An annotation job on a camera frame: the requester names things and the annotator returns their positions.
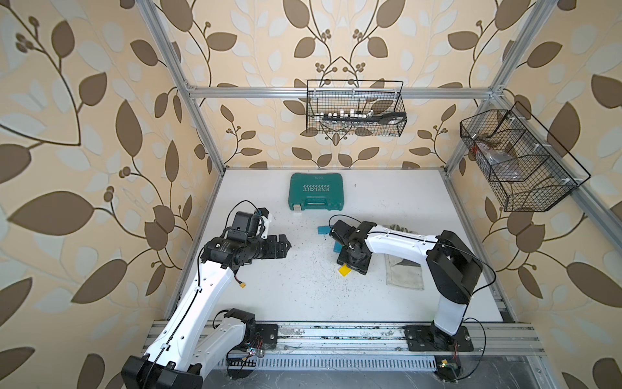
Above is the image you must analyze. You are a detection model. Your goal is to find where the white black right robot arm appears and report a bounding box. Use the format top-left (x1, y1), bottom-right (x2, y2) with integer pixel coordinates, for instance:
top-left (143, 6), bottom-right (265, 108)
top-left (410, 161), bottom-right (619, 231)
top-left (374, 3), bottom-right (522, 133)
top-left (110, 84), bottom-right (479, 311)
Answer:
top-left (329, 220), bottom-right (483, 336)

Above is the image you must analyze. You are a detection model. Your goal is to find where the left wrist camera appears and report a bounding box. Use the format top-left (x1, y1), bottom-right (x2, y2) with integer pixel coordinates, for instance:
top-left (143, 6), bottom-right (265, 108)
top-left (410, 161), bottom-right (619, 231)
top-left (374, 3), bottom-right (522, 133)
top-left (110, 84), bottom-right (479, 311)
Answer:
top-left (226, 207), bottom-right (270, 242)

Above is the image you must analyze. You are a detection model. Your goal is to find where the black wire basket right wall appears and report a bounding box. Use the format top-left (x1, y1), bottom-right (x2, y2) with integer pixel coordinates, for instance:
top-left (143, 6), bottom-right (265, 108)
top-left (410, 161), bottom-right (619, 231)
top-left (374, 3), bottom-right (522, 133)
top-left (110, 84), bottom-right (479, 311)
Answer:
top-left (459, 101), bottom-right (591, 212)

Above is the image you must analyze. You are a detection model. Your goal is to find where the green plastic tool case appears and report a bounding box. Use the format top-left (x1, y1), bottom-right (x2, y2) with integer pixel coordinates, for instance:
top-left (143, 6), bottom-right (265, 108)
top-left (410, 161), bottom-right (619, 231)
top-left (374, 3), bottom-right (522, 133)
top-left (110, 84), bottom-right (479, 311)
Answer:
top-left (288, 173), bottom-right (345, 211)

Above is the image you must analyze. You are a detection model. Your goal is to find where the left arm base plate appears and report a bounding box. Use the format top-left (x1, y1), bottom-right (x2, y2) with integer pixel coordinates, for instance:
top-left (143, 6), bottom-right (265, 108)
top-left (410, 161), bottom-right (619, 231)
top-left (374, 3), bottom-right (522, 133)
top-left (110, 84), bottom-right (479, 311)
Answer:
top-left (241, 323), bottom-right (279, 350)

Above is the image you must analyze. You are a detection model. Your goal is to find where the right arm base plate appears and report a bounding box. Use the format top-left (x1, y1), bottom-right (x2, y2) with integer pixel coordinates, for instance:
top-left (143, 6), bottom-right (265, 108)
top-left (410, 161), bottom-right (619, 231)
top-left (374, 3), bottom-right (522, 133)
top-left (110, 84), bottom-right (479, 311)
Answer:
top-left (403, 324), bottom-right (475, 353)

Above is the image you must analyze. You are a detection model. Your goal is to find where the aluminium front rail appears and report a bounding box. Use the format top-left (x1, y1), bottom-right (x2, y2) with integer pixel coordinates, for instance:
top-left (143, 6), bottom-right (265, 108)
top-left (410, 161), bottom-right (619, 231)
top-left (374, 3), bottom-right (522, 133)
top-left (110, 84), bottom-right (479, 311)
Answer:
top-left (257, 320), bottom-right (545, 357)

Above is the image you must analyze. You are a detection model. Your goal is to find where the yellow building block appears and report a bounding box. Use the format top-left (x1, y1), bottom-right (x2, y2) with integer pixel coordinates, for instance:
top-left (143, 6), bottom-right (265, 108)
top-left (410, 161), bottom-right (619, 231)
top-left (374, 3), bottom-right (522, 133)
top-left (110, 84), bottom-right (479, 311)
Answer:
top-left (338, 264), bottom-right (351, 277)

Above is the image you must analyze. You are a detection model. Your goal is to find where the black wire basket back wall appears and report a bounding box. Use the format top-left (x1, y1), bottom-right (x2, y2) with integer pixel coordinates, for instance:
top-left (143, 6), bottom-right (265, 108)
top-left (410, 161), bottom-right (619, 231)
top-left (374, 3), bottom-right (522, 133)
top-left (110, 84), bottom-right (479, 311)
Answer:
top-left (302, 79), bottom-right (408, 139)

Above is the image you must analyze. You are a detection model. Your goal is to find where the grey work glove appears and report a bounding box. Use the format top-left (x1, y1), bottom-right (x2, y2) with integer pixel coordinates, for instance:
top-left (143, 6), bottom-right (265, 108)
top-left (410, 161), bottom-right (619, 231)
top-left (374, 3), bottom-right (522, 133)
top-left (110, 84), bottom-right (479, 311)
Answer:
top-left (384, 254), bottom-right (424, 291)

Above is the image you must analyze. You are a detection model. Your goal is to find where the black wire basket wall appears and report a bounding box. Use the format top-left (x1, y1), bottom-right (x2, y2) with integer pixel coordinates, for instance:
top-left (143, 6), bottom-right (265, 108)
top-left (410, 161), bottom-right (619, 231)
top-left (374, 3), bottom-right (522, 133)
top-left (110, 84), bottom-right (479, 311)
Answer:
top-left (459, 101), bottom-right (591, 212)
top-left (302, 79), bottom-right (408, 139)

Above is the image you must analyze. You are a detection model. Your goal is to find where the short teal building block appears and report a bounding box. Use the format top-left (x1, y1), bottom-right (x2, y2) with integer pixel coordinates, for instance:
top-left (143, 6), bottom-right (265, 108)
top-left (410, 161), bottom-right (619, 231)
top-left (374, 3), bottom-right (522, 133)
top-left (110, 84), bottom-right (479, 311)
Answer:
top-left (317, 225), bottom-right (331, 235)

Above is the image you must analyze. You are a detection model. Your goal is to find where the socket set rail in basket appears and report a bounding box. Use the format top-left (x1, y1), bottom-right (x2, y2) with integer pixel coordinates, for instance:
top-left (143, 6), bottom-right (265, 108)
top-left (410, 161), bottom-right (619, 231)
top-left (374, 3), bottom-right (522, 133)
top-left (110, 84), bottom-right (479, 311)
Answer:
top-left (312, 110), bottom-right (377, 123)

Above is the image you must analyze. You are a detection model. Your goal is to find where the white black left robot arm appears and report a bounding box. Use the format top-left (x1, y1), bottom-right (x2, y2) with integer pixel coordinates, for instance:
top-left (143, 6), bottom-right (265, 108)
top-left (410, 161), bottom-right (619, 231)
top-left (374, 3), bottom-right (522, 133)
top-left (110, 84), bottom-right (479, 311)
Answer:
top-left (121, 234), bottom-right (292, 388)

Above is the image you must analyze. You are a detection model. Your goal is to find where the plastic bag in basket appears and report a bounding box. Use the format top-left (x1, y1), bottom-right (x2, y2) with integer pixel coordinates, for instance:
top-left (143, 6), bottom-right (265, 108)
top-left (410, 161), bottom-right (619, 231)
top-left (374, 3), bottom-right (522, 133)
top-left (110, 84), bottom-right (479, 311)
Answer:
top-left (476, 142), bottom-right (521, 182)

